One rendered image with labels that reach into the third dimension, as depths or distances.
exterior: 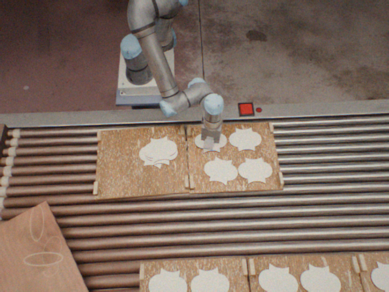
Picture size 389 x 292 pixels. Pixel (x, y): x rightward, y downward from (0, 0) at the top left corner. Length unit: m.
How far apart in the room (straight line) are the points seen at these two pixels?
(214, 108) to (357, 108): 0.84
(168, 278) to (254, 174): 0.57
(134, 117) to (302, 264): 1.01
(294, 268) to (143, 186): 0.70
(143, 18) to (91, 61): 2.05
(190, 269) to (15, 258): 0.64
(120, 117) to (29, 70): 1.78
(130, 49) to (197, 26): 1.90
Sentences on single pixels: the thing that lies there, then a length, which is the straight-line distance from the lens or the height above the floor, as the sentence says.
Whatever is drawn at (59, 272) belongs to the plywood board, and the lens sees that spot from 1.46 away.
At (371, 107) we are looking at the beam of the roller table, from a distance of 2.04.
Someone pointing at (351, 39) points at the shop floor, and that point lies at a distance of 3.75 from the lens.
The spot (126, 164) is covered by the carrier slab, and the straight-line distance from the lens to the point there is 1.67.
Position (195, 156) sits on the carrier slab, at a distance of 1.66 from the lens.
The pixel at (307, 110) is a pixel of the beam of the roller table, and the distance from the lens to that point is 1.91.
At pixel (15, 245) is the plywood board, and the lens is 1.54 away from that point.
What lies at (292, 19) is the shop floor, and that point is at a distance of 3.79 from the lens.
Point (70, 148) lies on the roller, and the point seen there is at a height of 0.92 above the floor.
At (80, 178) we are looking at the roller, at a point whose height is 0.92.
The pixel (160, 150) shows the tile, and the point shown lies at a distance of 1.65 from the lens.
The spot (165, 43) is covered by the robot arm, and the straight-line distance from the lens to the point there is 1.77.
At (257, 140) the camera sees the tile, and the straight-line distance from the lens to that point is 1.72.
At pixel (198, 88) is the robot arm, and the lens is 1.50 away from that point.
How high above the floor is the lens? 2.39
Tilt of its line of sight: 60 degrees down
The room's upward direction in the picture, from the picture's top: straight up
